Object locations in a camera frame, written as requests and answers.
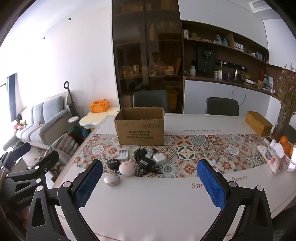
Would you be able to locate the brown cardboard box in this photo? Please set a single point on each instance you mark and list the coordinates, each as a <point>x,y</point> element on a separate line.
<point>138,132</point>

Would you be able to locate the wooden wall shelf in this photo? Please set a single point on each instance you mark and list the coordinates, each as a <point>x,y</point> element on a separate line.
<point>231,47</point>

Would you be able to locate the glass kettle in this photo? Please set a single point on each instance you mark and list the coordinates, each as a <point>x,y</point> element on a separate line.
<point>237,74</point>

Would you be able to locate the woven wicker box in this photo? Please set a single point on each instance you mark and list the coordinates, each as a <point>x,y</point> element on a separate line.
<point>257,124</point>

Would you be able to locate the cream small table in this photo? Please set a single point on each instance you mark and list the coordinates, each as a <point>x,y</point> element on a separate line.
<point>97,119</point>

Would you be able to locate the ceiling air vent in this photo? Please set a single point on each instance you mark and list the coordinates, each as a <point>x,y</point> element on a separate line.
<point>260,5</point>

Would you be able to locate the orange plastic crate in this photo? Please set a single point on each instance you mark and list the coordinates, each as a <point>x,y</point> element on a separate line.
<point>99,106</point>

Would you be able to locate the white battery charger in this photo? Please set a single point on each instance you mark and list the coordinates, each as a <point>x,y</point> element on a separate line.
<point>122,154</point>

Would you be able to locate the upright vacuum cleaner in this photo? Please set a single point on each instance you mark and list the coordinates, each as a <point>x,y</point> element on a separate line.
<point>72,106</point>

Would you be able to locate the black water dispenser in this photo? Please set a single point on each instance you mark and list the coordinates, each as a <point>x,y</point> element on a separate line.
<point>205,60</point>

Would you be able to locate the striped small chair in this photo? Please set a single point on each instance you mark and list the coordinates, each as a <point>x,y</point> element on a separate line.
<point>66,144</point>

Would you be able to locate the grey sofa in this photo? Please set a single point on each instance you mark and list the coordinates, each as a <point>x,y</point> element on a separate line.
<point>37,132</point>

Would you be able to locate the pink white round device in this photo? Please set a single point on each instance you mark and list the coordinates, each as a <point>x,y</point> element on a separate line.
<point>127,169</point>

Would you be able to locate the yellow storage bin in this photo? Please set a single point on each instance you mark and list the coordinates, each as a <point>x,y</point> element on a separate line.
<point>174,98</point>

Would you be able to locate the white cube charger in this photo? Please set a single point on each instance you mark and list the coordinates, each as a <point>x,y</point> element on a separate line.
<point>158,159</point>

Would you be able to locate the black round gadget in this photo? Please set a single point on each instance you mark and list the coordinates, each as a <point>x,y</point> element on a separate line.
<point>112,163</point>

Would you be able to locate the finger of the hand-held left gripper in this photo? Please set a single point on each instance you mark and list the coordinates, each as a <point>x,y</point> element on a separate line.
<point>20,149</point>
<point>49,158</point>

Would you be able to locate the black bike light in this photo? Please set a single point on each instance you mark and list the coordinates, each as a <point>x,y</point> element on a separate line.
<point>140,153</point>

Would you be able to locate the patterned table runner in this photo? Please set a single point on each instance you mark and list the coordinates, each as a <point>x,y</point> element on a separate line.
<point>196,148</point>

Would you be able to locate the white bottle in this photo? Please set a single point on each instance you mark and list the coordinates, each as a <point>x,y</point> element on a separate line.
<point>192,70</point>

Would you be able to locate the floral snack bag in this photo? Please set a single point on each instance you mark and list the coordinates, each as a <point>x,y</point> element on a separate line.
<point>269,157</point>

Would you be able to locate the oranges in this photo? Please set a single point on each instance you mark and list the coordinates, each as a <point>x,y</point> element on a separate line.
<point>285,142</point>

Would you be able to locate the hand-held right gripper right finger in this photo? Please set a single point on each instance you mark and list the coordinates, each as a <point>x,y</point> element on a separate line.
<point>211,185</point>

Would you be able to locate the dark grey dining chair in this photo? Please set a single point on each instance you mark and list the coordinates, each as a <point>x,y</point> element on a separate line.
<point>150,99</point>
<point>222,106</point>

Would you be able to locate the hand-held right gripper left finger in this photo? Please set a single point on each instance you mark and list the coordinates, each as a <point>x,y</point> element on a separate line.
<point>89,183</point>

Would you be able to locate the silver round case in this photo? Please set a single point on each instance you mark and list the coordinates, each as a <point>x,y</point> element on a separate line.
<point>112,180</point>

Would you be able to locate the white container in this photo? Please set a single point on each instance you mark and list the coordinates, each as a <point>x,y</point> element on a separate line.
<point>292,160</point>

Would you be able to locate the black wall power rail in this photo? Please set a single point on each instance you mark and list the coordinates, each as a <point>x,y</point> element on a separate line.
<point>231,64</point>

